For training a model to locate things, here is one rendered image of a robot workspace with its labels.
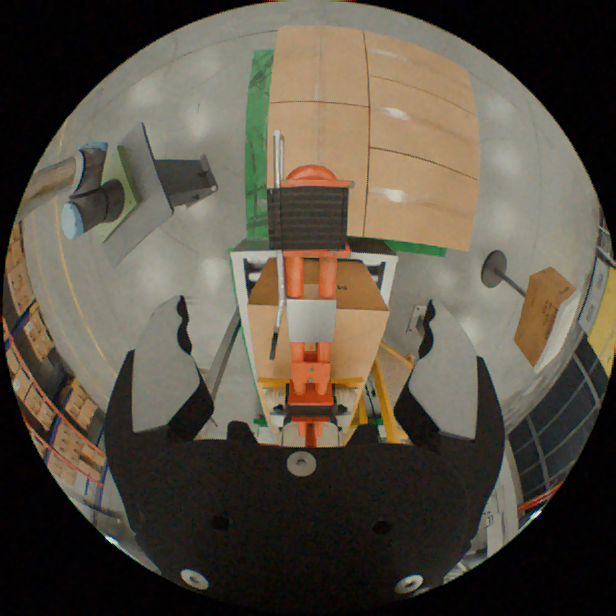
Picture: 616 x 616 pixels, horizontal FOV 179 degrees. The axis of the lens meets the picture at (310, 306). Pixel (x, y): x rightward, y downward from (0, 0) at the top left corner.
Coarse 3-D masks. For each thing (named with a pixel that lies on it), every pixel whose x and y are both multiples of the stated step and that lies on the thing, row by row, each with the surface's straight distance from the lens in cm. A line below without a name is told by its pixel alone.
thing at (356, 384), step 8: (336, 384) 60; (344, 384) 60; (352, 384) 61; (360, 384) 61; (360, 392) 65; (336, 408) 70; (344, 408) 66; (352, 408) 72; (352, 416) 77; (344, 432) 89
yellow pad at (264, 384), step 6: (258, 378) 62; (264, 378) 61; (270, 378) 61; (276, 378) 61; (282, 378) 61; (258, 384) 62; (264, 384) 61; (270, 384) 61; (276, 384) 60; (282, 384) 60; (264, 390) 63; (264, 402) 69; (270, 408) 71; (276, 408) 66; (282, 408) 67; (270, 420) 79; (276, 426) 82; (276, 432) 88
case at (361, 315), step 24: (312, 264) 86; (360, 264) 92; (264, 288) 68; (336, 288) 69; (360, 288) 72; (264, 312) 61; (336, 312) 60; (360, 312) 61; (384, 312) 63; (264, 336) 66; (288, 336) 65; (336, 336) 65; (360, 336) 67; (264, 360) 74; (288, 360) 72; (336, 360) 72; (360, 360) 74; (264, 408) 100
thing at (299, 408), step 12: (288, 384) 45; (312, 384) 44; (288, 396) 43; (300, 396) 42; (312, 396) 42; (324, 396) 42; (288, 408) 44; (300, 408) 45; (312, 408) 45; (324, 408) 45; (300, 420) 48; (312, 420) 48; (324, 420) 48
